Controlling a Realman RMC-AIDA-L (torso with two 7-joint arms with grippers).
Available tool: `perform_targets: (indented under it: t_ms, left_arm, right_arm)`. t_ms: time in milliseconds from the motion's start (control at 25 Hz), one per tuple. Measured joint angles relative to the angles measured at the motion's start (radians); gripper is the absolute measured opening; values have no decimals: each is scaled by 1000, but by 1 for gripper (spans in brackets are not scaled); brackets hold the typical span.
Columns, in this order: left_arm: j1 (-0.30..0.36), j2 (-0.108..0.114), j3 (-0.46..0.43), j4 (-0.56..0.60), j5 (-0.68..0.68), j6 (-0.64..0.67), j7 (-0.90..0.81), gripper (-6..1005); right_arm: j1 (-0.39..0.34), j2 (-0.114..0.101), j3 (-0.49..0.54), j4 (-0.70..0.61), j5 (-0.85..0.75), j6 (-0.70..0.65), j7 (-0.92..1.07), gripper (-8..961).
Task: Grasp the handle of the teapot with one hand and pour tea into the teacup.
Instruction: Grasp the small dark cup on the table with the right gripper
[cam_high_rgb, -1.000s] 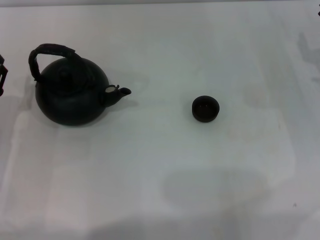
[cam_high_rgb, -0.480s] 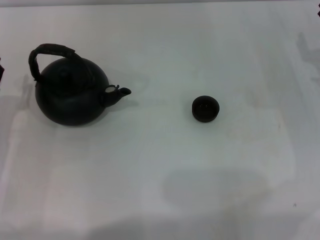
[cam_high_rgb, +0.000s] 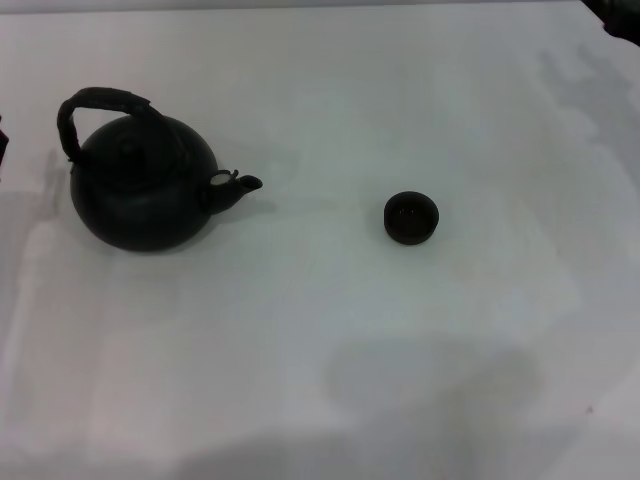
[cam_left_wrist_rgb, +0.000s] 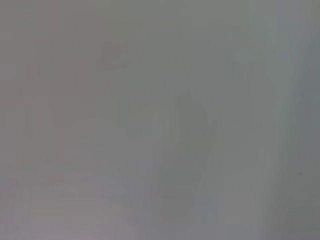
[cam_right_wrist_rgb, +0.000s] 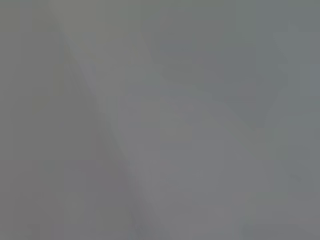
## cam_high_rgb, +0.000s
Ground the small dark teacup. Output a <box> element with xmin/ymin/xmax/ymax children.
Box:
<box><xmin>383</xmin><ymin>190</ymin><xmax>441</xmax><ymax>246</ymax></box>

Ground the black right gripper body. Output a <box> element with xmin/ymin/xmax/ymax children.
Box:
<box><xmin>585</xmin><ymin>0</ymin><xmax>640</xmax><ymax>39</ymax></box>

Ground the black round teapot with handle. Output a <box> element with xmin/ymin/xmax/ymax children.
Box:
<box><xmin>57</xmin><ymin>86</ymin><xmax>265</xmax><ymax>253</ymax></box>

